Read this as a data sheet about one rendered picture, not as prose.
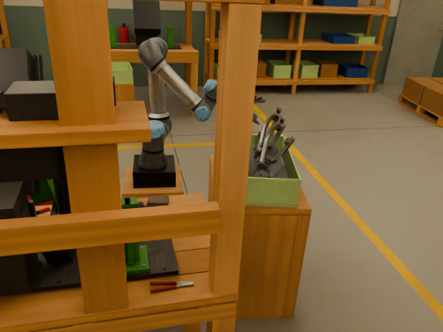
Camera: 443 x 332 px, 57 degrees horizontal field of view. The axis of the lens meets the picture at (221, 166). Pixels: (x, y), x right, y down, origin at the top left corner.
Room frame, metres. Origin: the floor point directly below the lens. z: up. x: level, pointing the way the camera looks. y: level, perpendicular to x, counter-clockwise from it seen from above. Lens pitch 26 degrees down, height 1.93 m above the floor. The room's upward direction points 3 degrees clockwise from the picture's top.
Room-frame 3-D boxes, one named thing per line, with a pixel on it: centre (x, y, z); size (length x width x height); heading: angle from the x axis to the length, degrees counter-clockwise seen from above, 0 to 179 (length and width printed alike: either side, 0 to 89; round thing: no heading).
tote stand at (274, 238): (2.18, -0.21, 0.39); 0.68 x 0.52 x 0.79; 5
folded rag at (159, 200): (1.66, 0.29, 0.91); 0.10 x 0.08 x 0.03; 92
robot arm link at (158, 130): (2.01, 0.37, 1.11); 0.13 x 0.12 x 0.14; 175
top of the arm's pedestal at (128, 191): (2.00, 0.38, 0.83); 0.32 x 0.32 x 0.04; 10
